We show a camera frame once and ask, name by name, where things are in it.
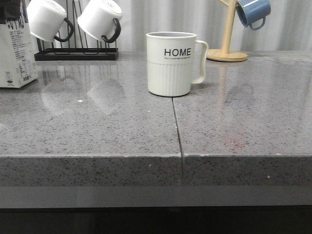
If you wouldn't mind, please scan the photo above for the cream HOME mug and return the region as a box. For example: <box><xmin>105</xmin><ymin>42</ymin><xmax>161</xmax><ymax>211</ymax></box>
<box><xmin>146</xmin><ymin>32</ymin><xmax>209</xmax><ymax>97</ymax></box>

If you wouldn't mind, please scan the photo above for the white blue milk carton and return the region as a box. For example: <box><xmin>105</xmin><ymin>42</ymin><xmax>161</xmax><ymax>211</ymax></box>
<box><xmin>0</xmin><ymin>0</ymin><xmax>38</xmax><ymax>88</ymax></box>

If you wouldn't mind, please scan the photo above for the wooden mug tree stand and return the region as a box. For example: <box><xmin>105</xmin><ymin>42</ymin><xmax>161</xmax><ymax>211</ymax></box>
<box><xmin>207</xmin><ymin>0</ymin><xmax>248</xmax><ymax>62</ymax></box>

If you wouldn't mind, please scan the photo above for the right white hanging mug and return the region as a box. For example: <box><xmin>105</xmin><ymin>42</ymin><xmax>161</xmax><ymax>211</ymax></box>
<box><xmin>78</xmin><ymin>0</ymin><xmax>122</xmax><ymax>43</ymax></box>

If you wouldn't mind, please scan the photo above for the white hanging mug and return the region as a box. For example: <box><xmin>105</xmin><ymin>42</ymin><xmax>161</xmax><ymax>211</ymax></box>
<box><xmin>78</xmin><ymin>0</ymin><xmax>122</xmax><ymax>43</ymax></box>
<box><xmin>27</xmin><ymin>0</ymin><xmax>74</xmax><ymax>42</ymax></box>

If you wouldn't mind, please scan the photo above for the blue hanging mug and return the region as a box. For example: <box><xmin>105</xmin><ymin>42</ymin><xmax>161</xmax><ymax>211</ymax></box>
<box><xmin>236</xmin><ymin>0</ymin><xmax>271</xmax><ymax>31</ymax></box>

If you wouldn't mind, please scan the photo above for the left white hanging mug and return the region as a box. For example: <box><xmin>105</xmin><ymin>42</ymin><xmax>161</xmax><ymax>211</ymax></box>
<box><xmin>27</xmin><ymin>0</ymin><xmax>74</xmax><ymax>42</ymax></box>

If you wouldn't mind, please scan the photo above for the black wire mug rack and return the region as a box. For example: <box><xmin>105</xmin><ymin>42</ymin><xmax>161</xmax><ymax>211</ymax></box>
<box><xmin>35</xmin><ymin>0</ymin><xmax>118</xmax><ymax>61</ymax></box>

